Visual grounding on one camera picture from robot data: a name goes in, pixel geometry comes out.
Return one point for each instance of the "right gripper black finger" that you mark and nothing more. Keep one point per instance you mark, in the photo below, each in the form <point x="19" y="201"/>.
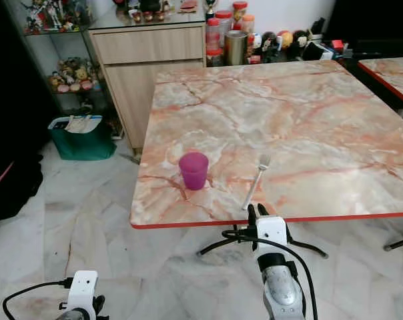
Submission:
<point x="263" y="211"/>
<point x="253" y="212"/>

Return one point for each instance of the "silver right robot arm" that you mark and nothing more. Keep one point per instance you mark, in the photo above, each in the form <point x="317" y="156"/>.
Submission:
<point x="281" y="293"/>

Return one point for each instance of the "black metal table leg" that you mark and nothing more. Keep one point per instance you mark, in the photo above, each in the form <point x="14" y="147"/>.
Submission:
<point x="215" y="246"/>
<point x="311" y="249"/>
<point x="398" y="244"/>

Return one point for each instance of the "purple plastic cup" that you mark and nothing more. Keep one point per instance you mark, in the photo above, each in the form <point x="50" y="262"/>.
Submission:
<point x="193" y="171"/>

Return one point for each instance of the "black bag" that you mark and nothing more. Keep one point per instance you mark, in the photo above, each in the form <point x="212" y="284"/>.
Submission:
<point x="15" y="186"/>

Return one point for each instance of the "green storage bag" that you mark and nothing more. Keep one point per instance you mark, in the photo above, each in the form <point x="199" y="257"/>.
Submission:
<point x="83" y="144"/>

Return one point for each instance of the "round metal tin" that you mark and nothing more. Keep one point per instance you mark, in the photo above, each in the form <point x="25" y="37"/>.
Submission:
<point x="235" y="48"/>

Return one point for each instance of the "light wooden cabinet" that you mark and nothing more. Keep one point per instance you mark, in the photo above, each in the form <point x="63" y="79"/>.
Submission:
<point x="141" y="85"/>

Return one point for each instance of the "black plush toy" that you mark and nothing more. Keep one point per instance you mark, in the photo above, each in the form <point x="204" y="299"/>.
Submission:
<point x="268" y="41"/>

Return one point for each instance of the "small red box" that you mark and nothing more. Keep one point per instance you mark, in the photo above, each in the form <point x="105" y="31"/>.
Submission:
<point x="337" y="45"/>

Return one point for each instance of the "red lid plastic jar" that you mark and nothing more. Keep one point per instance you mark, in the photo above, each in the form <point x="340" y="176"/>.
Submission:
<point x="223" y="20"/>
<point x="239" y="10"/>
<point x="213" y="34"/>

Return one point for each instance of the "white papers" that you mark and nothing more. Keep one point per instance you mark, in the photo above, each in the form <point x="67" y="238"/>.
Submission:
<point x="82" y="123"/>

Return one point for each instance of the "marble table with red edge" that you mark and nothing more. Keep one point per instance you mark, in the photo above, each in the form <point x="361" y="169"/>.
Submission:
<point x="391" y="76"/>

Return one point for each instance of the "orange lid plastic jar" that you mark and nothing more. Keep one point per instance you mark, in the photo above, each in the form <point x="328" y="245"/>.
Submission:
<point x="247" y="24"/>

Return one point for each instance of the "small colourful doll figurines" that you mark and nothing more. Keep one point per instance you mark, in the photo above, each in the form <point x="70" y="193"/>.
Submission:
<point x="75" y="78"/>

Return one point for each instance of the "glass display shelf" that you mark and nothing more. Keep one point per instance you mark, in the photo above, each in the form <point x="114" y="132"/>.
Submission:
<point x="41" y="34"/>

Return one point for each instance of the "robot model figurines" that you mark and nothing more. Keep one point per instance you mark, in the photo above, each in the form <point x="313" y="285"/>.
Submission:
<point x="45" y="16"/>

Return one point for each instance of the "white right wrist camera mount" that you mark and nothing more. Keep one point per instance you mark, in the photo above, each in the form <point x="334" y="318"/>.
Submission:
<point x="272" y="233"/>

